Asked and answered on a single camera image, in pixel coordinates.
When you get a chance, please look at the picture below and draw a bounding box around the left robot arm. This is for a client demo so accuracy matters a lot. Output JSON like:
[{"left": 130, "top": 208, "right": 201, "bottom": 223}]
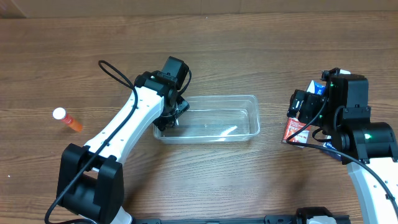
[{"left": 44, "top": 57, "right": 192, "bottom": 223}]

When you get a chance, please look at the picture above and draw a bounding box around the blue yellow VapoDrops box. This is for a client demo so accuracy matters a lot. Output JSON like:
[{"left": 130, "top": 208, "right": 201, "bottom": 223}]
[{"left": 307, "top": 80, "right": 326, "bottom": 95}]

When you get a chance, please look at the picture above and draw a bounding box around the red white sachet packet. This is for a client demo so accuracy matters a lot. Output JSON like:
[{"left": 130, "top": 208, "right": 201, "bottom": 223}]
[{"left": 281, "top": 118, "right": 311, "bottom": 143}]

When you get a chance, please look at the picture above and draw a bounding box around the clear plastic container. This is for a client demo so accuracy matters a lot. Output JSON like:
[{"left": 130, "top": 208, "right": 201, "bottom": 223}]
[{"left": 153, "top": 95, "right": 260, "bottom": 144}]

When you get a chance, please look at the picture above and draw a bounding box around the white blue Hansaplast box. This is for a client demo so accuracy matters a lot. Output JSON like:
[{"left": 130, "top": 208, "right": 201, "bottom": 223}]
[{"left": 322, "top": 136, "right": 342, "bottom": 162}]

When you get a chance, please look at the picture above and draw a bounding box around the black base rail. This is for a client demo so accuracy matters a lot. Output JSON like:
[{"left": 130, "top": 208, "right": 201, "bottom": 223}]
[{"left": 133, "top": 207, "right": 352, "bottom": 224}]

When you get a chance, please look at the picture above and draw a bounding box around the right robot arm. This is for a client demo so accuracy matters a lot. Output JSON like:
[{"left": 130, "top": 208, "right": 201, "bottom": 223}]
[{"left": 287, "top": 68, "right": 397, "bottom": 223}]

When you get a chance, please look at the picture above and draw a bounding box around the orange pill bottle white cap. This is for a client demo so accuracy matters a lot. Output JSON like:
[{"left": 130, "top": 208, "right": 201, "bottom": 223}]
[{"left": 52, "top": 107, "right": 83, "bottom": 132}]

